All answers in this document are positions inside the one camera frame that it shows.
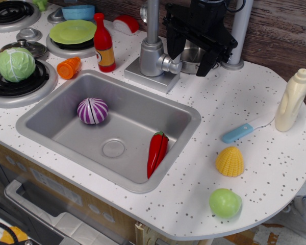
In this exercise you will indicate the orange toy carrot piece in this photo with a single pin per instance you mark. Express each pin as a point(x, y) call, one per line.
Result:
point(68, 68)

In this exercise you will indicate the right stove burner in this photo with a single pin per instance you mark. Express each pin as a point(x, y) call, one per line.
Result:
point(68, 53)

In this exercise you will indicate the green toy apple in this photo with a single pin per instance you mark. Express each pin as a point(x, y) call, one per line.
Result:
point(225, 203)

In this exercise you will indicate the silver toy sink basin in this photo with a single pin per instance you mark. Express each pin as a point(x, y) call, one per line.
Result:
point(117, 148)

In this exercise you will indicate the grey stove knob back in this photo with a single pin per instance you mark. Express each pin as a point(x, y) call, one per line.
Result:
point(56, 17)

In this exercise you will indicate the grey oven door handle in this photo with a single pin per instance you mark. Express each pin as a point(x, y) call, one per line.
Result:
point(67, 226)

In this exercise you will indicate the small steel pot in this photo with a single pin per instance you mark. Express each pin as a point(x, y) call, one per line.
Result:
point(191, 57)

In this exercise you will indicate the red white toy cheese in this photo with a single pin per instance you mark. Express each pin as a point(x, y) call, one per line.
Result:
point(126, 24)

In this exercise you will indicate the green toy cabbage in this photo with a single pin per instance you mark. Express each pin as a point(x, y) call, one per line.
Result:
point(16, 64)

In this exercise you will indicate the red ketchup bottle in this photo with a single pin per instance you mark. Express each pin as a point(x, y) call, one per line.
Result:
point(103, 45)

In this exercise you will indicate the front left stove burner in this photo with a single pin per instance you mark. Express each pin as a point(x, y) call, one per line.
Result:
point(38, 85)

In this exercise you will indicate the grey support pole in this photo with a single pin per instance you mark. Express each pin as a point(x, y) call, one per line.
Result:
point(239, 29)

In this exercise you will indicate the stove burner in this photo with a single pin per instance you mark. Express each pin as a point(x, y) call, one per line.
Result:
point(68, 53)
point(38, 85)
point(16, 15)

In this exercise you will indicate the green toy vegetable top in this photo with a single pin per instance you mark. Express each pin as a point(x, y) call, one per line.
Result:
point(41, 4)

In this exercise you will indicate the purple striped toy onion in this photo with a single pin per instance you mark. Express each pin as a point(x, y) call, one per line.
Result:
point(92, 111)

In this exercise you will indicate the yellow toy corn piece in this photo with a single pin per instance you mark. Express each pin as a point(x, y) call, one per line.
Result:
point(230, 162)

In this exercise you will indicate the steel pot lid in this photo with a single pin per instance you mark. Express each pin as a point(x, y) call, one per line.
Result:
point(35, 48)

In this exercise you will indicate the back left stove burner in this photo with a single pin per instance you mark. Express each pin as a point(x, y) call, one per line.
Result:
point(16, 15)

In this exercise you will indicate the green toy plate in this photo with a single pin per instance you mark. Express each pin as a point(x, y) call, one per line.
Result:
point(73, 32)

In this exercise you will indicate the grey stove knob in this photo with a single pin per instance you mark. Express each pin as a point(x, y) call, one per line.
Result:
point(56, 17)
point(29, 34)

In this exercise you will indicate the cream plastic bottle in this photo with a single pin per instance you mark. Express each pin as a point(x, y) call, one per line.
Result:
point(291, 101)

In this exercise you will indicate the red toy chili pepper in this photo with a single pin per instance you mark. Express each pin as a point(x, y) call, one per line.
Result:
point(157, 151)

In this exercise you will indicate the grey stove knob centre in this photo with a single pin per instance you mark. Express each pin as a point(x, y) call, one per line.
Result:
point(29, 34)

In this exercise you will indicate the blue toy bowl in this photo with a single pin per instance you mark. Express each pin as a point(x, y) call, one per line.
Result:
point(83, 12)

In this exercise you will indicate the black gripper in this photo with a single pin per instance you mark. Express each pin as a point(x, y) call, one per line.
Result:
point(202, 23)

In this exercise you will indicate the blue handled toy knife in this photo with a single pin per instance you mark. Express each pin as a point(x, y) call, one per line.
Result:
point(247, 128)

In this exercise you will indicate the silver toy faucet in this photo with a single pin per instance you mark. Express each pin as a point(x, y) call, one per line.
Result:
point(154, 68)

